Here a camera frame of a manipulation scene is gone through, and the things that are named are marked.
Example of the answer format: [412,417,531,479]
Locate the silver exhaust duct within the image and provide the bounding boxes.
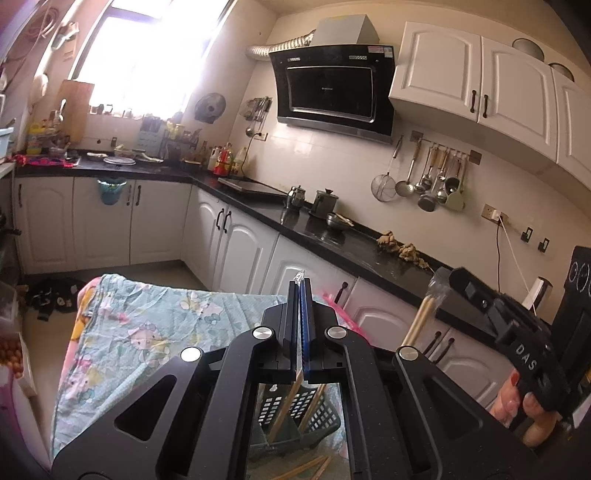
[245,28,318,60]

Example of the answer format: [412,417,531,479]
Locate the wooden cutting board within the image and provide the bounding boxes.
[58,79,96,144]

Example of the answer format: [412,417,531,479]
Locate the large steel ladle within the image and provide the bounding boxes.
[418,148,448,213]

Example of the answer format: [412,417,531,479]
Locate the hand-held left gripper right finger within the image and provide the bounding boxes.
[301,281,548,480]

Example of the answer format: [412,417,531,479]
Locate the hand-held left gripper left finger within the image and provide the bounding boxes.
[51,281,301,480]

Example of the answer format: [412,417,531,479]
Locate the white lower cabinets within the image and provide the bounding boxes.
[13,175,518,416]

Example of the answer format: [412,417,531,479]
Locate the kitchen window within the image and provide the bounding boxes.
[69,0,234,117]

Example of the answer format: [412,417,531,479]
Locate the small round wall fan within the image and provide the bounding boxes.
[194,92,227,123]

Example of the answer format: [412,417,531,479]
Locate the ginger roots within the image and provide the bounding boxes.
[376,230,428,269]

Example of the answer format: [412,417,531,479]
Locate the small steel kettle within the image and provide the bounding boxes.
[286,185,308,211]

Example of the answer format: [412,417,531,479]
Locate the cooking oil bottles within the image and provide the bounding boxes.
[207,142,249,177]

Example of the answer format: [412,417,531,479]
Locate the wire mesh strainer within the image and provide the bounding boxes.
[370,136,403,202]

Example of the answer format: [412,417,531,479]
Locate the white cabinets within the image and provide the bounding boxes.
[388,21,591,186]
[13,175,518,416]

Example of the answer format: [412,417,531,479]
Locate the bamboo chopstick pair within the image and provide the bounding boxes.
[401,268,452,348]
[267,270,308,445]
[300,383,327,431]

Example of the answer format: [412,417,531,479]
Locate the dark steel pot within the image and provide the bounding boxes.
[309,188,340,219]

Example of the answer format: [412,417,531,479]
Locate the blue hanging bag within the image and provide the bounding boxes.
[97,178,128,206]

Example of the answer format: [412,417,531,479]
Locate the wall utensil rail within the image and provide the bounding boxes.
[410,130,482,164]

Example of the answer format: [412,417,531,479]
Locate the person's right hand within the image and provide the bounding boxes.
[490,369,557,448]

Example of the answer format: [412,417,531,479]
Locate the wall power socket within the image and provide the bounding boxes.
[482,203,509,225]

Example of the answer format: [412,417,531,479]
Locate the black induction cooker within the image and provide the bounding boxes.
[218,176,288,197]

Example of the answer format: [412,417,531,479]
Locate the printed light blue bed sheet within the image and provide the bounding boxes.
[48,274,365,480]

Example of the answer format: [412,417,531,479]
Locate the white upper cabinets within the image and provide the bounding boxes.
[388,21,591,186]

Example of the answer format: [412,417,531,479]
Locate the dark clothes on floor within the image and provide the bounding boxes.
[25,277,85,322]

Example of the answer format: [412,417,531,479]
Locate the black power cable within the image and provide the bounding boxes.
[495,217,505,289]

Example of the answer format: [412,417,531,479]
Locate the green plastic utensil basket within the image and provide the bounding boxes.
[252,382,343,455]

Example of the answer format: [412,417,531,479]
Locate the black wall hooks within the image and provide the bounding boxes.
[522,226,551,253]

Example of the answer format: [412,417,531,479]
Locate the knife block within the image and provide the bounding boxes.
[139,115,163,149]

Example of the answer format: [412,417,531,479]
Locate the small hanging utensil rack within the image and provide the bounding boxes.
[246,96,273,138]

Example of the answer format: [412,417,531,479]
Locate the black range hood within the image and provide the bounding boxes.
[269,44,397,145]

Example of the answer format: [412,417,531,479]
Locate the tray of brown eggs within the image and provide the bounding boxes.
[0,336,25,380]

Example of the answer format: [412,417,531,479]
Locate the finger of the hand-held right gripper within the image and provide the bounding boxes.
[449,267,504,325]

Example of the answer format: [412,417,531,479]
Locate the green spatula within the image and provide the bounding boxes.
[445,154,468,213]

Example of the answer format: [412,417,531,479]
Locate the black kitchen countertop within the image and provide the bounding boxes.
[14,152,555,344]

